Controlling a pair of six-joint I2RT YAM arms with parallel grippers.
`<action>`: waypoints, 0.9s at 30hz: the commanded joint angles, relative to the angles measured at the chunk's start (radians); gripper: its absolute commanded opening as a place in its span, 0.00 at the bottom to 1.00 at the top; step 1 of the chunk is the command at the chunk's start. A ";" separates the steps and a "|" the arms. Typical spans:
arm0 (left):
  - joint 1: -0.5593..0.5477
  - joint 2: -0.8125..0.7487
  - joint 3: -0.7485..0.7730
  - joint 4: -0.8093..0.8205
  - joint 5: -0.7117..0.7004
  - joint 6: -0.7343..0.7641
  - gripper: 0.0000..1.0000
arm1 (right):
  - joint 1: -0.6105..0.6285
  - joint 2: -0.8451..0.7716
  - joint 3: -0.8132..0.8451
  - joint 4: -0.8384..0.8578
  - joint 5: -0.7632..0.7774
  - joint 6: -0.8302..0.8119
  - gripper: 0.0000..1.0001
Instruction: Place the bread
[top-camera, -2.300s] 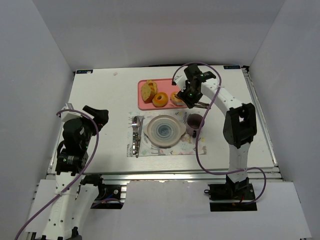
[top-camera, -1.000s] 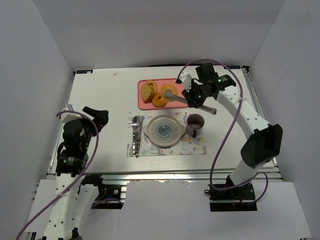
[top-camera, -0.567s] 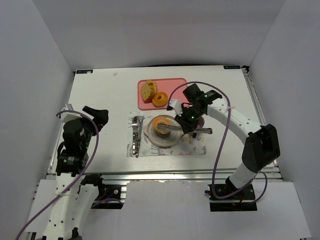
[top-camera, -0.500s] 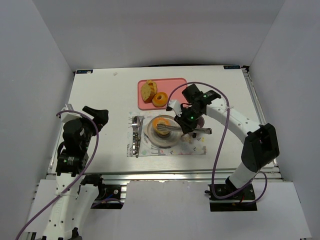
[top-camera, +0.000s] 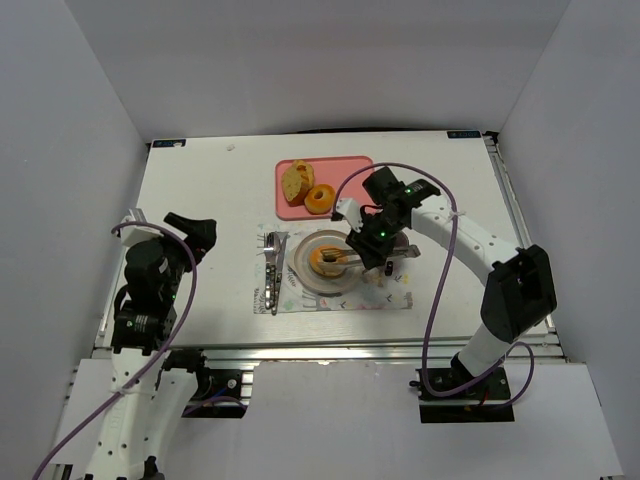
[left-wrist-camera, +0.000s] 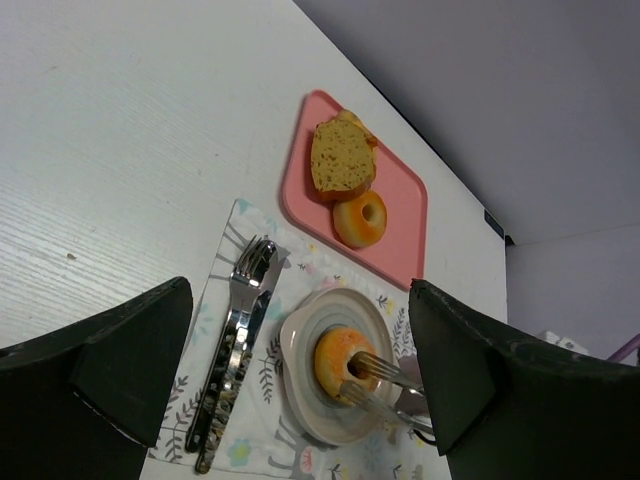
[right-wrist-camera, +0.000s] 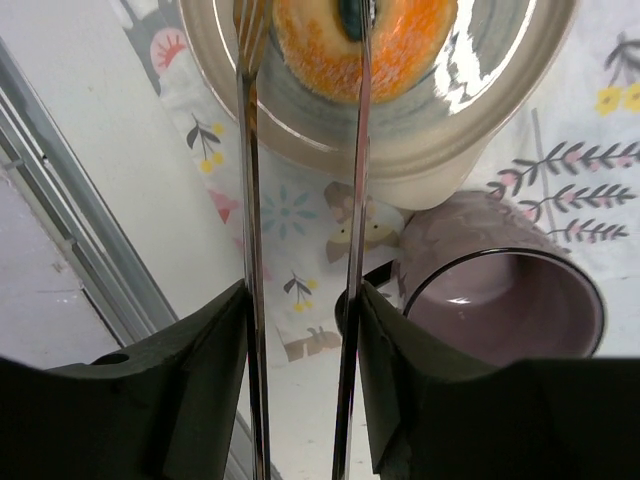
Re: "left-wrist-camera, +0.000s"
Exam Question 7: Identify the metal fork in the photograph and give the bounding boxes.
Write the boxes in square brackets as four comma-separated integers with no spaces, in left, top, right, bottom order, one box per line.
[185,236,269,453]

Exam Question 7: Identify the sliced bread loaf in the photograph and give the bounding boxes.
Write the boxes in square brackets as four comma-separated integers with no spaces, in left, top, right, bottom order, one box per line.
[310,110,378,202]

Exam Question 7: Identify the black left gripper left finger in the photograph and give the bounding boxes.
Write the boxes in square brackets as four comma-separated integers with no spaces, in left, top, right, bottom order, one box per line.
[1,277,193,479]

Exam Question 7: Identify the metal tongs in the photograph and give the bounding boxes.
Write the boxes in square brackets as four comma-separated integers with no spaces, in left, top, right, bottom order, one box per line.
[339,351,435,444]

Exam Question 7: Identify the orange donut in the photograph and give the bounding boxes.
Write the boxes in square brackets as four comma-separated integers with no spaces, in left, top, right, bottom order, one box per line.
[332,190,388,249]
[314,327,378,405]

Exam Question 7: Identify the white blue ceramic plate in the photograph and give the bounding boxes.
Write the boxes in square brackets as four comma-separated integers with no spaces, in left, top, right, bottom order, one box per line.
[280,287,397,446]

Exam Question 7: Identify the floral placemat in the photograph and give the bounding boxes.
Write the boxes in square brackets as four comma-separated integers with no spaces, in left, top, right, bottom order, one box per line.
[148,199,450,479]

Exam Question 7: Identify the pink rectangular tray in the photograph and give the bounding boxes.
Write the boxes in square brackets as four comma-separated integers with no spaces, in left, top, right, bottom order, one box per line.
[280,90,428,291]

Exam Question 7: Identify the metal knife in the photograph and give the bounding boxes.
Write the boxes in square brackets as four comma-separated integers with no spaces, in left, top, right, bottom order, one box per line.
[194,256,285,474]

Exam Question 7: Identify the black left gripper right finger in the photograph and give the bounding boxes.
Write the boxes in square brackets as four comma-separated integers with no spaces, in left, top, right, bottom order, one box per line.
[408,280,639,479]

